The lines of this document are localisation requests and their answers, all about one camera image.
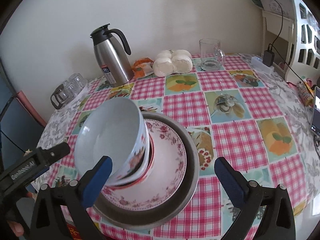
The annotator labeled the clear glass tumbler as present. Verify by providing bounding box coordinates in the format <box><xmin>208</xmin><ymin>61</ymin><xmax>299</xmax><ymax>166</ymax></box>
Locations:
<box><xmin>70</xmin><ymin>73</ymin><xmax>87</xmax><ymax>92</ymax></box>
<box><xmin>63</xmin><ymin>80</ymin><xmax>78</xmax><ymax>98</ymax></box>

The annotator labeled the white bowl red rim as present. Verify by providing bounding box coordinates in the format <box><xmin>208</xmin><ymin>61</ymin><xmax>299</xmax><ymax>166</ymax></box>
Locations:
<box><xmin>109</xmin><ymin>135</ymin><xmax>155</xmax><ymax>189</ymax></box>

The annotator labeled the glass coffee pot black handle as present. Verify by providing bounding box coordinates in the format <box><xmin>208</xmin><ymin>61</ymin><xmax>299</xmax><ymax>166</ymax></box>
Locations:
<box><xmin>50</xmin><ymin>84</ymin><xmax>71</xmax><ymax>110</ymax></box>

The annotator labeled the orange snack packet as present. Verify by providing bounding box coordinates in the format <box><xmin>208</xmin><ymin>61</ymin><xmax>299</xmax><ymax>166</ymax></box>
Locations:
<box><xmin>131</xmin><ymin>57</ymin><xmax>153</xmax><ymax>79</ymax></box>

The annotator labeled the large stainless steel plate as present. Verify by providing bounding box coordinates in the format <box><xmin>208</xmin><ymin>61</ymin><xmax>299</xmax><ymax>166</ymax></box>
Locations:
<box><xmin>94</xmin><ymin>112</ymin><xmax>200</xmax><ymax>229</ymax></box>

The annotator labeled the pink floral ceramic plate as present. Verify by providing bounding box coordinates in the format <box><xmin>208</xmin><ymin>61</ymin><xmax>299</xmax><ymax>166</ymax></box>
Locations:
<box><xmin>102</xmin><ymin>119</ymin><xmax>187</xmax><ymax>211</ymax></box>

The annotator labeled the white shelf unit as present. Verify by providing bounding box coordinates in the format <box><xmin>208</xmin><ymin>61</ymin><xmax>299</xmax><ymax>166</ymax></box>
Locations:
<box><xmin>247</xmin><ymin>0</ymin><xmax>320</xmax><ymax>81</ymax></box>

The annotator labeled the bag of white buns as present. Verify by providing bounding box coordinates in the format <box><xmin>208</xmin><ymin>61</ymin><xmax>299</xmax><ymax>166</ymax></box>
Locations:
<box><xmin>152</xmin><ymin>49</ymin><xmax>193</xmax><ymax>77</ymax></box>

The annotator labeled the clear glass mug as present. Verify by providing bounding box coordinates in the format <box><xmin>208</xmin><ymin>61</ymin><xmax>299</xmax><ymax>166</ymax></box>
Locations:
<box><xmin>199</xmin><ymin>38</ymin><xmax>226</xmax><ymax>72</ymax></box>

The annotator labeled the black power adapter with cable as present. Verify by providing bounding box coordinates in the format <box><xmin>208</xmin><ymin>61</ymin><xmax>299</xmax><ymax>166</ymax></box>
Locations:
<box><xmin>262</xmin><ymin>0</ymin><xmax>320</xmax><ymax>91</ymax></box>

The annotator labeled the small white bowl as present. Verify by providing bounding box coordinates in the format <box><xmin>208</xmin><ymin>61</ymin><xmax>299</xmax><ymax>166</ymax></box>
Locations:
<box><xmin>74</xmin><ymin>97</ymin><xmax>150</xmax><ymax>186</ymax></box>

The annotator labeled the stainless steel thermos jug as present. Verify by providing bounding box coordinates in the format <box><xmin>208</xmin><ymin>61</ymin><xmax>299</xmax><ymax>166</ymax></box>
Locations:
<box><xmin>90</xmin><ymin>24</ymin><xmax>134</xmax><ymax>87</ymax></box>

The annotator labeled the pink checkered picture tablecloth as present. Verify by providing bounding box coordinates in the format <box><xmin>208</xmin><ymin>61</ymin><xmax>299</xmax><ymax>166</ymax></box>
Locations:
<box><xmin>47</xmin><ymin>52</ymin><xmax>313</xmax><ymax>240</ymax></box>

